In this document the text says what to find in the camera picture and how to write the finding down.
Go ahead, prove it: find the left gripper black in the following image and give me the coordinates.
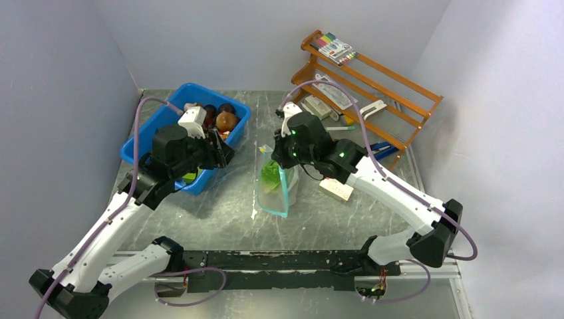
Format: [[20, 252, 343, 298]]
[[171, 128, 236, 179]]

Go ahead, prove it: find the green napa cabbage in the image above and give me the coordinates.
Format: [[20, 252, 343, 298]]
[[259, 160, 281, 193]]

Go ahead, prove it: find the clear zip top bag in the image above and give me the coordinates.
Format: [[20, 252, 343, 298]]
[[255, 144, 299, 218]]

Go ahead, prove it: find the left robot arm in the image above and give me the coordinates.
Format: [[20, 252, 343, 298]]
[[29, 124, 235, 318]]

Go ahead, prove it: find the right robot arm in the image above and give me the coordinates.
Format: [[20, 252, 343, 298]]
[[272, 111, 462, 275]]

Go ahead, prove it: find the dark mangosteen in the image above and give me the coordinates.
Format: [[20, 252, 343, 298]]
[[204, 104, 217, 120]]

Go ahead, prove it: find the green lime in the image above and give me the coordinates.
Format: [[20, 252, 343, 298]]
[[182, 172, 198, 184]]

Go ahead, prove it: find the dark plum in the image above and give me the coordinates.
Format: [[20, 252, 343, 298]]
[[217, 103, 235, 114]]

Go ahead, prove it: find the green white box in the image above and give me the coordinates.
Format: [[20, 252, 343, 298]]
[[302, 96, 331, 120]]

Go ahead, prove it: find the green capped white marker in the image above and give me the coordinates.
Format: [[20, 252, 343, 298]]
[[326, 126, 355, 132]]

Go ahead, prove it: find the white paper box on table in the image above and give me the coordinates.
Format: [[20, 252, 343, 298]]
[[319, 178, 354, 203]]

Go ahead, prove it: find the packaged item in blister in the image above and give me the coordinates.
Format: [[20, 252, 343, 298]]
[[313, 73, 352, 110]]

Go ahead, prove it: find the blue plastic bin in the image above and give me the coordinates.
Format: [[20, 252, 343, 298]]
[[120, 82, 253, 196]]

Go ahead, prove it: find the blue stapler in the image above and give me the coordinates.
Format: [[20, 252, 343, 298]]
[[370, 142, 398, 161]]

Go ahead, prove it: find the white stapler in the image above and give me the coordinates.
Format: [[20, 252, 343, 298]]
[[360, 100, 388, 120]]

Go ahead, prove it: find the pack of coloured markers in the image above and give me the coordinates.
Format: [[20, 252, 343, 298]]
[[309, 33, 358, 66]]

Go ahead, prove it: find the orange wooden shelf rack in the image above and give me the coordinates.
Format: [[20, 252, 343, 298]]
[[290, 30, 444, 169]]

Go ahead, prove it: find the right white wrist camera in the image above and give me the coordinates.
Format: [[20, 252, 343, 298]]
[[275, 102, 302, 137]]

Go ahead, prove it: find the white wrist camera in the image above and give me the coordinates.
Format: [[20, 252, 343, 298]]
[[275, 102, 302, 137], [178, 106, 207, 138]]

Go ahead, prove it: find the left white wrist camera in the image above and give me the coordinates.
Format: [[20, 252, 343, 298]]
[[178, 106, 207, 138]]

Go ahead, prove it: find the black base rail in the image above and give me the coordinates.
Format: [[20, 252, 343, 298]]
[[183, 250, 400, 292]]

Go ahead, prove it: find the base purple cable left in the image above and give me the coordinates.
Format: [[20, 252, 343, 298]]
[[154, 267, 227, 308]]

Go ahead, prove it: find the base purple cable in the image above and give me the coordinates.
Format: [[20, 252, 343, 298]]
[[361, 259, 432, 304], [154, 267, 227, 308]]

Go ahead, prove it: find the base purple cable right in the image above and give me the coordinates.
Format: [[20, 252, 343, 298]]
[[361, 259, 432, 304]]

